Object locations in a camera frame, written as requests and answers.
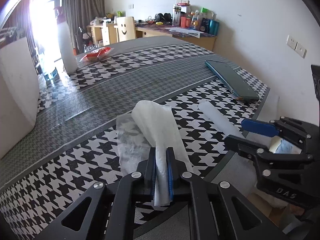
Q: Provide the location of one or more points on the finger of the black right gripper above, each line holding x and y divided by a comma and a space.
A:
246, 148
260, 127

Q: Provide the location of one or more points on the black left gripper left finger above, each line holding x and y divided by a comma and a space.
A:
106, 211

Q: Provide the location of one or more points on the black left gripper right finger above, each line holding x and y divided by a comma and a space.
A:
216, 211

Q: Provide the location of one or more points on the white tissue paper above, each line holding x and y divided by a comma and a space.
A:
158, 125

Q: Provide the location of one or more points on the blue surgical face mask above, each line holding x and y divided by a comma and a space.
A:
281, 146

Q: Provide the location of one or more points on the person's right hand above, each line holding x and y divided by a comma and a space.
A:
295, 210

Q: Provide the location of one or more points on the white foam tube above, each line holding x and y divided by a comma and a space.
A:
220, 121

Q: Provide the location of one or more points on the teal smartphone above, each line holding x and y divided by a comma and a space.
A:
240, 89

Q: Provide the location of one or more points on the clear plastic wrapper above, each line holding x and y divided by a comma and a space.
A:
132, 145

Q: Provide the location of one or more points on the houndstooth table mat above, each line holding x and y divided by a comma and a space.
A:
84, 123

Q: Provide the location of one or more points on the teal cup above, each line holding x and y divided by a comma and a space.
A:
213, 27

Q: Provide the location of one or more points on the black headphones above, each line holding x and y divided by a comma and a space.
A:
164, 18

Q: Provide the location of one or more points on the white styrofoam box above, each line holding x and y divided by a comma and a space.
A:
19, 94

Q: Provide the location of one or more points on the red snack packet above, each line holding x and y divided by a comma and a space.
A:
96, 55

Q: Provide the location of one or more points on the white pump bottle red cap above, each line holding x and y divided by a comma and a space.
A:
65, 43

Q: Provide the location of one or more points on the wooden smiley face chair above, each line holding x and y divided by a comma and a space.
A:
126, 29

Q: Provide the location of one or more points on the wooden desk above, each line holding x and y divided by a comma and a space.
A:
107, 33

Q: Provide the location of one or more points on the brown curtain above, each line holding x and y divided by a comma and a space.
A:
79, 13

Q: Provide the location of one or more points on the white wall socket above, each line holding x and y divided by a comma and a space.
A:
296, 46

